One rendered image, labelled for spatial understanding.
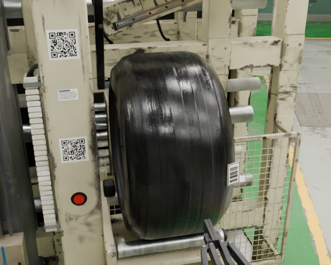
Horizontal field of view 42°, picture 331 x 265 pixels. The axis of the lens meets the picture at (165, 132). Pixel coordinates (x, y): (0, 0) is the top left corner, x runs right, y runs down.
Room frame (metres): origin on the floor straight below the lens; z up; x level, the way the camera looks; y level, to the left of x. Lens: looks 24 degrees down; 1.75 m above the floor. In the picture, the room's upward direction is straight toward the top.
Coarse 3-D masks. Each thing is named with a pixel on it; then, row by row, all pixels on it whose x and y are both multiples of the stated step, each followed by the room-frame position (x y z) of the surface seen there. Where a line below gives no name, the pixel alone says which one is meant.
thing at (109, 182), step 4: (104, 180) 1.28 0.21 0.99; (108, 180) 1.28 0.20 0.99; (112, 180) 1.28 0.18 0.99; (104, 184) 1.26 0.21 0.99; (108, 184) 1.25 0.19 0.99; (112, 184) 1.25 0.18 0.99; (104, 188) 1.24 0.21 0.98; (108, 188) 1.24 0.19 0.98; (112, 188) 1.25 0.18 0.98; (104, 192) 1.25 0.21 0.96; (108, 192) 1.24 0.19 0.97; (112, 192) 1.25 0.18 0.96; (108, 196) 1.24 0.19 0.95; (112, 196) 1.25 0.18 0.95
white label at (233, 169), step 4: (232, 164) 0.97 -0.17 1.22; (236, 164) 0.98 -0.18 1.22; (228, 168) 0.96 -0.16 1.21; (232, 168) 0.97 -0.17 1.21; (236, 168) 0.98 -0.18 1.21; (228, 172) 0.96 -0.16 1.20; (232, 172) 0.97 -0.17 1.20; (236, 172) 0.97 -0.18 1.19; (228, 176) 0.96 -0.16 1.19; (232, 176) 0.97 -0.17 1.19; (236, 176) 0.97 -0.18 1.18; (228, 180) 0.96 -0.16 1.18; (232, 180) 0.97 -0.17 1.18; (236, 180) 0.97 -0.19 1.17; (228, 184) 0.96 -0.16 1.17; (232, 184) 0.96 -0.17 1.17
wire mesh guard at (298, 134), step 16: (240, 160) 1.60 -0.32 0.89; (112, 176) 1.49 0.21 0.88; (288, 176) 1.66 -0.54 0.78; (288, 192) 1.66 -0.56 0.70; (256, 208) 1.63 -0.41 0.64; (288, 208) 1.65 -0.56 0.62; (272, 224) 1.64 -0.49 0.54; (288, 224) 1.65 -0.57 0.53; (240, 240) 1.61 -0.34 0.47; (256, 240) 1.63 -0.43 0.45; (256, 256) 1.63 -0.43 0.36
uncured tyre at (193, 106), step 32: (128, 64) 1.14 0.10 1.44; (160, 64) 1.13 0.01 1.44; (192, 64) 1.14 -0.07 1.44; (128, 96) 1.03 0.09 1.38; (160, 96) 1.02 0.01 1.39; (192, 96) 1.03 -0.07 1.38; (224, 96) 1.08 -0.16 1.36; (128, 128) 0.98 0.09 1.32; (160, 128) 0.96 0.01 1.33; (192, 128) 0.98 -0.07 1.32; (224, 128) 1.00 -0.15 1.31; (128, 160) 0.95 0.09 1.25; (160, 160) 0.93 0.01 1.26; (192, 160) 0.94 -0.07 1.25; (224, 160) 0.96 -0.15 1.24; (128, 192) 0.94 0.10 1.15; (160, 192) 0.91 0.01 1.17; (192, 192) 0.93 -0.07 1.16; (224, 192) 0.96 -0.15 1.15; (128, 224) 0.99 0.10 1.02; (160, 224) 0.93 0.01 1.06; (192, 224) 0.96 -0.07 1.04
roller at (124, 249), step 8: (224, 232) 1.09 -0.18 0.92; (136, 240) 1.05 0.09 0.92; (144, 240) 1.04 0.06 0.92; (152, 240) 1.04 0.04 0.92; (160, 240) 1.05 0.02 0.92; (168, 240) 1.05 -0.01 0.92; (176, 240) 1.05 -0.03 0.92; (184, 240) 1.05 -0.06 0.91; (192, 240) 1.06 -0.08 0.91; (200, 240) 1.06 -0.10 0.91; (224, 240) 1.07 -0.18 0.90; (120, 248) 1.01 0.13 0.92; (128, 248) 1.02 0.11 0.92; (136, 248) 1.02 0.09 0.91; (144, 248) 1.02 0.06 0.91; (152, 248) 1.03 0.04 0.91; (160, 248) 1.03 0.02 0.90; (168, 248) 1.04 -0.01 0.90; (176, 248) 1.04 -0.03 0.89; (184, 248) 1.05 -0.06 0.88; (120, 256) 1.01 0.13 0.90; (128, 256) 1.01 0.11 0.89
